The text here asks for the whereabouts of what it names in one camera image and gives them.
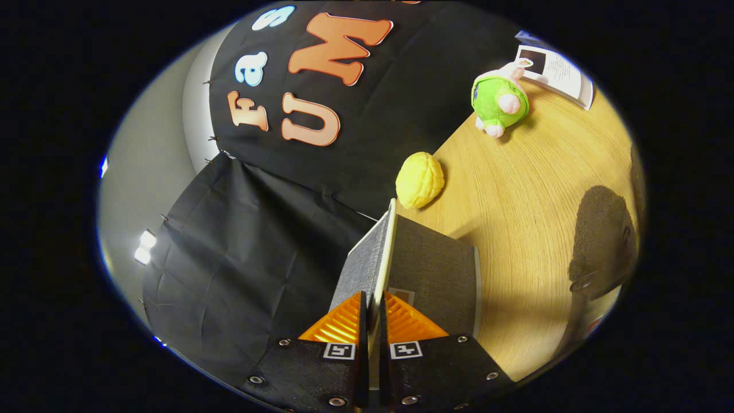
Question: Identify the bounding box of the grey fabric storage box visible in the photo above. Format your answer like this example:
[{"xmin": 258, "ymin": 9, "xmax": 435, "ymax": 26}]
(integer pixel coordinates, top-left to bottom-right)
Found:
[{"xmin": 330, "ymin": 198, "xmax": 482, "ymax": 391}]

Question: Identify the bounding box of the yellow bread-shaped toy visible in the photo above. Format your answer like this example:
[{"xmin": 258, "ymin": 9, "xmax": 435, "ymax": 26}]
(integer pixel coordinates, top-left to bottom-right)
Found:
[{"xmin": 396, "ymin": 152, "xmax": 446, "ymax": 209}]

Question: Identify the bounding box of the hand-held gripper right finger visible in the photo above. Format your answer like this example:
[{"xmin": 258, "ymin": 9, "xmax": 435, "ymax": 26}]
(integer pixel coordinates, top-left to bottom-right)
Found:
[{"xmin": 378, "ymin": 291, "xmax": 517, "ymax": 411}]

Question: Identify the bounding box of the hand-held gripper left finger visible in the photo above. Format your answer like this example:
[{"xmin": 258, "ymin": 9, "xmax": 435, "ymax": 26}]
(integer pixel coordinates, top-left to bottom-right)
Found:
[{"xmin": 241, "ymin": 291, "xmax": 368, "ymax": 411}]

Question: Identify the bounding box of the white book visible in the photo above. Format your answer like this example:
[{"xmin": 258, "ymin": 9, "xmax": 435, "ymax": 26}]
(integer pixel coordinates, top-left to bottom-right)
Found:
[{"xmin": 514, "ymin": 45, "xmax": 595, "ymax": 111}]

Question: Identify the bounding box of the black backdrop cloth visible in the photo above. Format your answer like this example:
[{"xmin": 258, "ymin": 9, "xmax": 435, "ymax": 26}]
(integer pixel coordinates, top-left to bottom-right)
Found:
[{"xmin": 140, "ymin": 0, "xmax": 551, "ymax": 391}]

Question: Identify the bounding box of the small ceiling light panel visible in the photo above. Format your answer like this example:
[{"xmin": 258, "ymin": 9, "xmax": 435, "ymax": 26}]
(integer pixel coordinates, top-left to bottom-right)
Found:
[{"xmin": 134, "ymin": 229, "xmax": 157, "ymax": 266}]

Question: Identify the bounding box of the green and pink plush toy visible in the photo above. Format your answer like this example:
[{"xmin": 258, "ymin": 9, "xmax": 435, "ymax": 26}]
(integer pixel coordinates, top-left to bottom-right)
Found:
[{"xmin": 471, "ymin": 59, "xmax": 531, "ymax": 138}]

